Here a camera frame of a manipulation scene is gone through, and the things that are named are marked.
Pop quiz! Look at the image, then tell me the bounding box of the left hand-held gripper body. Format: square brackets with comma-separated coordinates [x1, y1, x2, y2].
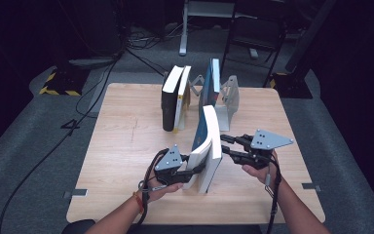
[153, 144, 194, 186]

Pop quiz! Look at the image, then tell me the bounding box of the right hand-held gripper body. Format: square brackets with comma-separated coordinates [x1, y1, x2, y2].
[243, 129, 295, 171]

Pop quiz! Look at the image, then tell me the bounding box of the white expandable bookend rack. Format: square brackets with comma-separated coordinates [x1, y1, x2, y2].
[162, 71, 241, 132]

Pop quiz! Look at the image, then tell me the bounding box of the yellow book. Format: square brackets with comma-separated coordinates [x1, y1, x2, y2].
[173, 65, 193, 134]

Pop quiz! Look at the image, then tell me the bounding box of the black book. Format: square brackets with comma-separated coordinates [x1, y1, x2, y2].
[160, 64, 185, 133]

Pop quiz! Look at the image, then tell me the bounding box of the blue and red cover book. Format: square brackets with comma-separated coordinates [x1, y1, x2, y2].
[198, 58, 222, 110]

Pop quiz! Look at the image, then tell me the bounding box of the person's right hand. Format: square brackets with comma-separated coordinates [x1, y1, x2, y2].
[243, 149, 281, 186]

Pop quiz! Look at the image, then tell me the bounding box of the person's left hand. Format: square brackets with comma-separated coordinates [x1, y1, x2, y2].
[138, 176, 183, 203]

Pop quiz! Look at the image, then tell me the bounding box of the grey tape strip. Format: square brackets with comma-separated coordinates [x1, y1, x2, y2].
[62, 188, 89, 200]
[301, 182, 321, 192]

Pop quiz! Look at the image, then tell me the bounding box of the black yellow striped base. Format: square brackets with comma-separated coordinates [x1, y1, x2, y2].
[269, 71, 315, 100]
[38, 66, 91, 97]

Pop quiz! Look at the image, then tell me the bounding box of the person's dark clothing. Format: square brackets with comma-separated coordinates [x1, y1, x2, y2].
[61, 218, 264, 234]

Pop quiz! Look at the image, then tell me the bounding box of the black metal chair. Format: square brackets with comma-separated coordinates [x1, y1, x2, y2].
[218, 0, 288, 89]

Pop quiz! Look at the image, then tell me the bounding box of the black cabinet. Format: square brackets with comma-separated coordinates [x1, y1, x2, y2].
[57, 0, 128, 67]

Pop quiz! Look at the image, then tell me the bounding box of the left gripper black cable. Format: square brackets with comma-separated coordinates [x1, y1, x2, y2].
[132, 148, 170, 228]

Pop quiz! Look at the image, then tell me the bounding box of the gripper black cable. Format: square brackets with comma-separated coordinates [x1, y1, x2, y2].
[132, 148, 170, 228]
[264, 152, 282, 234]

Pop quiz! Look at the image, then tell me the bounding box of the red wrist bracelet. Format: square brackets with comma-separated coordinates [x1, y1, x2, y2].
[131, 191, 145, 214]

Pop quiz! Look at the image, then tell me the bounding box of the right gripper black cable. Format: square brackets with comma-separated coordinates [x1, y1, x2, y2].
[264, 152, 282, 234]

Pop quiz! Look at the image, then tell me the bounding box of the white desk frame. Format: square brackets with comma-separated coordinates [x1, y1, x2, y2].
[178, 0, 261, 59]

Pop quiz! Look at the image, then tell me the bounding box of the long black floor cable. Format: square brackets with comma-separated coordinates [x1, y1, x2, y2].
[0, 57, 123, 234]

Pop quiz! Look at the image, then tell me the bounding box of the bundle of floor cables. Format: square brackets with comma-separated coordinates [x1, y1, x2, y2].
[123, 23, 183, 76]

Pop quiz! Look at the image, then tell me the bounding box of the black slanted post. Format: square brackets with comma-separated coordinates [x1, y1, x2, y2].
[283, 0, 339, 73]

